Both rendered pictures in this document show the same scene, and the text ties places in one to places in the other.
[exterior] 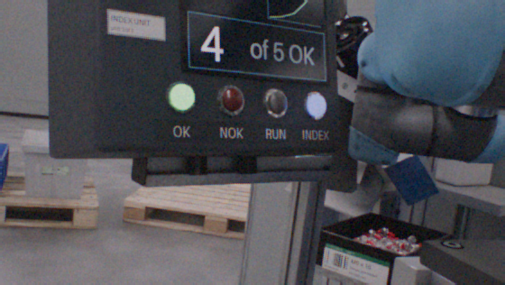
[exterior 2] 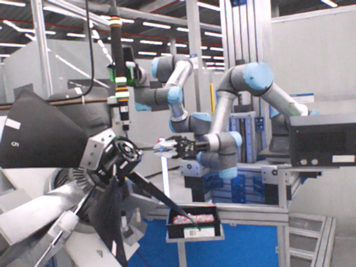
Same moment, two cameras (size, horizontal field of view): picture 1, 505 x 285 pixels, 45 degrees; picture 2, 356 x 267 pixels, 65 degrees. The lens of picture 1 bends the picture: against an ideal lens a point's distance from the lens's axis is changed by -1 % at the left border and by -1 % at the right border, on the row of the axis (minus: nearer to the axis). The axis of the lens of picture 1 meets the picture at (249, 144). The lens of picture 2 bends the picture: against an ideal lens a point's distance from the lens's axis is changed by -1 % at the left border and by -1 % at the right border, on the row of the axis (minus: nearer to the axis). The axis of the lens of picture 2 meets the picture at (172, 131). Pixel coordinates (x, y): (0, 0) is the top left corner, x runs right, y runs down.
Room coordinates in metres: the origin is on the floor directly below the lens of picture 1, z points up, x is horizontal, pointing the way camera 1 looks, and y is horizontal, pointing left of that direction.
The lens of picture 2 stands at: (1.72, 0.66, 1.37)
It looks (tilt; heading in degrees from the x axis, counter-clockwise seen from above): 6 degrees down; 237
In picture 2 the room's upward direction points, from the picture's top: 5 degrees counter-clockwise
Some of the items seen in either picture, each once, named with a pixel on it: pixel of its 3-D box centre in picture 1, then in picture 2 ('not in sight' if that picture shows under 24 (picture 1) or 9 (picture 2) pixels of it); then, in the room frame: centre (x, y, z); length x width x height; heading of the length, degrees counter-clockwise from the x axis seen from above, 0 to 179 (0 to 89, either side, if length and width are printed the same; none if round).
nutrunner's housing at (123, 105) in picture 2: not in sight; (119, 66); (1.31, -0.27, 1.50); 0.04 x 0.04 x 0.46
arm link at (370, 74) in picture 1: (386, 59); (226, 142); (0.91, -0.18, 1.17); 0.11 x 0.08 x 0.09; 165
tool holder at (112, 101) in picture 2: not in sight; (121, 110); (1.32, -0.27, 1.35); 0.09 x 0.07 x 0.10; 163
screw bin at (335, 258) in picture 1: (382, 250); (193, 222); (1.05, -0.26, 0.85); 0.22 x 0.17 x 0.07; 144
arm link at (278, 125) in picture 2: not in sight; (283, 120); (0.39, -0.27, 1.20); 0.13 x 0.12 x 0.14; 86
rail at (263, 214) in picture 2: not in sight; (188, 211); (0.96, -0.41, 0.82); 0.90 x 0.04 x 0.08; 128
